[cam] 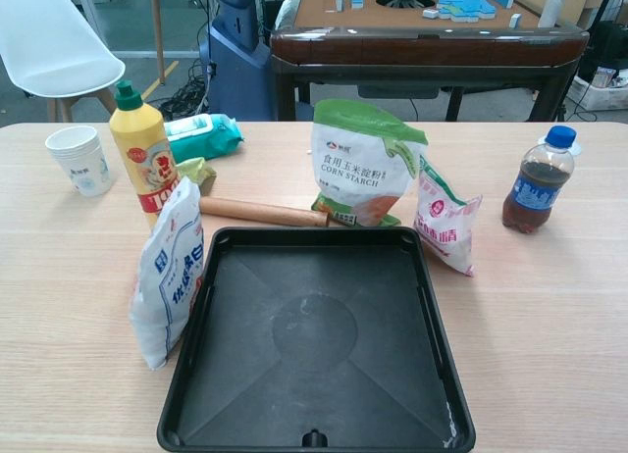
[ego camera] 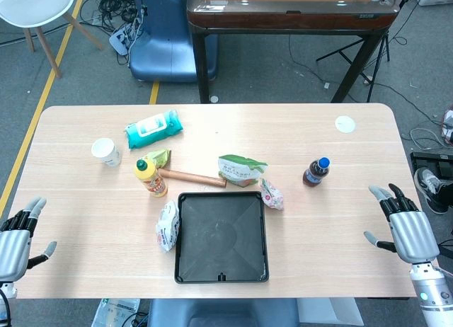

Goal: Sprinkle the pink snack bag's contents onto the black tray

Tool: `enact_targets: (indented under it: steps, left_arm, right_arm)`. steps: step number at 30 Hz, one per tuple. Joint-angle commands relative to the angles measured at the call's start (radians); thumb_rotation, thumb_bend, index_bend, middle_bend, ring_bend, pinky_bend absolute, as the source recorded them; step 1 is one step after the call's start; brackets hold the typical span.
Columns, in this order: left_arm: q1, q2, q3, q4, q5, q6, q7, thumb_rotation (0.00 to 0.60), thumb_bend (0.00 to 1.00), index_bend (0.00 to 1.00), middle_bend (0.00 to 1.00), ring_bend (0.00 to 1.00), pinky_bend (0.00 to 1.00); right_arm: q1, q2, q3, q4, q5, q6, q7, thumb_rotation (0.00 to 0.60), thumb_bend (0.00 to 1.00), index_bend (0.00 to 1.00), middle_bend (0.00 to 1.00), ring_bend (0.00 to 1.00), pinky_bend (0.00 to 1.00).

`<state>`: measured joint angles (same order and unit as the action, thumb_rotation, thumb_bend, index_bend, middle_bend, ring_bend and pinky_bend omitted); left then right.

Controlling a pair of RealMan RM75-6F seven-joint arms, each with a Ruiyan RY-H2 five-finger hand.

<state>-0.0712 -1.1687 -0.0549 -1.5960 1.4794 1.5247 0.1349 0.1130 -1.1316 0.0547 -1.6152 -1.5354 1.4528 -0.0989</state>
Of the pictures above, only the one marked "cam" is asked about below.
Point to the small white pink bag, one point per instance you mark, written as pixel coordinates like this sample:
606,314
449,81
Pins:
444,227

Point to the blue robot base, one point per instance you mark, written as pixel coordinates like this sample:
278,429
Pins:
235,56

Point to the small green snack packet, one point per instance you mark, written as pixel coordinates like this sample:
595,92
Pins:
193,171

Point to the black plastic tray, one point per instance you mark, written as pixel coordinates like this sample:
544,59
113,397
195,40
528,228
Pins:
314,350

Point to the wooden rolling pin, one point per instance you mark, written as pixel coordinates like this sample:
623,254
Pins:
260,212

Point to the green white corn starch bag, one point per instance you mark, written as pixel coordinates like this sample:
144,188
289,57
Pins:
353,168

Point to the teal wet wipes pack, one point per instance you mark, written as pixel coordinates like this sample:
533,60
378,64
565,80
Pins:
206,139

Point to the white blue sugar bag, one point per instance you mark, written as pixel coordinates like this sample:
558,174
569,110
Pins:
162,301

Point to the yellow bottle green cap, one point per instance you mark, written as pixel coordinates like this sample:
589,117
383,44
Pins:
137,144

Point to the brown mahjong table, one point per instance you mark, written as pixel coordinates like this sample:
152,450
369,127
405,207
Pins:
422,43

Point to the cola bottle blue cap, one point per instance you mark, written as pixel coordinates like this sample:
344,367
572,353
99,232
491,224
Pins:
535,188

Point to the white blue mahjong tile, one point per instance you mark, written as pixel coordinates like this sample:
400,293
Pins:
515,20
431,14

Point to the white paper cup stack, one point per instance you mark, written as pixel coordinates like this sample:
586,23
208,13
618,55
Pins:
81,164

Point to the light wooden pole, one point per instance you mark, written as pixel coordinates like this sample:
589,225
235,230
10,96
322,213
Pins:
157,31

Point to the blue mahjong tile pile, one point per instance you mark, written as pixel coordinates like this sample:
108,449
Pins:
466,4

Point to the white cardboard box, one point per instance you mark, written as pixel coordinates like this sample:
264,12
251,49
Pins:
593,92

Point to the white chair wooden legs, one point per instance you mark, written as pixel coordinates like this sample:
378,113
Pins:
49,46

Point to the white paper roll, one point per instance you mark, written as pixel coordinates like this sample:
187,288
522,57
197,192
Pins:
552,9

